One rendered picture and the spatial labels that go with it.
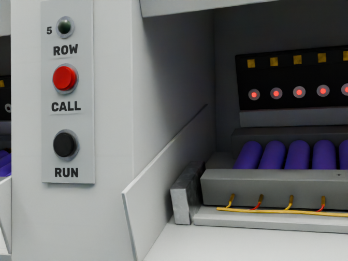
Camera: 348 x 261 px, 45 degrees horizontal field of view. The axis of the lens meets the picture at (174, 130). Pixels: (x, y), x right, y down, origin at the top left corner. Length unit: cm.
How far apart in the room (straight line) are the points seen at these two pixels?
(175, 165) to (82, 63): 10
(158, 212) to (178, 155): 6
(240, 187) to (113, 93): 11
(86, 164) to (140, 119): 4
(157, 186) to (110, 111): 6
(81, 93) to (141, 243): 10
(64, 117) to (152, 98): 6
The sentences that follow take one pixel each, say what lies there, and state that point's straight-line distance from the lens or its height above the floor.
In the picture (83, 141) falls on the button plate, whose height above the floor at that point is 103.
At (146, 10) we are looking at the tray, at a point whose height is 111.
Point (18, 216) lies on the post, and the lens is 31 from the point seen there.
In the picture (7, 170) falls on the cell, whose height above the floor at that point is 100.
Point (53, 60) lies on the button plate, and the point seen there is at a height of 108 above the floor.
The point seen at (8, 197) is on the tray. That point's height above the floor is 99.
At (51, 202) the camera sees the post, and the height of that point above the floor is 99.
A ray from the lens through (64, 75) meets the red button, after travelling 28.
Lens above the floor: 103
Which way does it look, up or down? 2 degrees up
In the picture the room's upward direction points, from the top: 1 degrees counter-clockwise
